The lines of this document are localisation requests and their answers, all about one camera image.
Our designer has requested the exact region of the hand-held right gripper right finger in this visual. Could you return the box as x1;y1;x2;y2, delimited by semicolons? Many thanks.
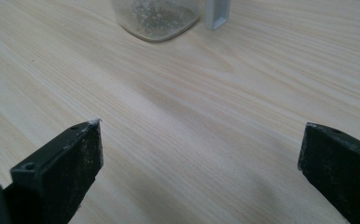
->
298;121;360;224

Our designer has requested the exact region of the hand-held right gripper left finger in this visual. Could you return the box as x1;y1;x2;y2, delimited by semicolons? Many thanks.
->
2;119;104;224

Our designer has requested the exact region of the clear jar with grey lid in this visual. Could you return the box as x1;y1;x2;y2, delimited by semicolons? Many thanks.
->
111;0;231;43

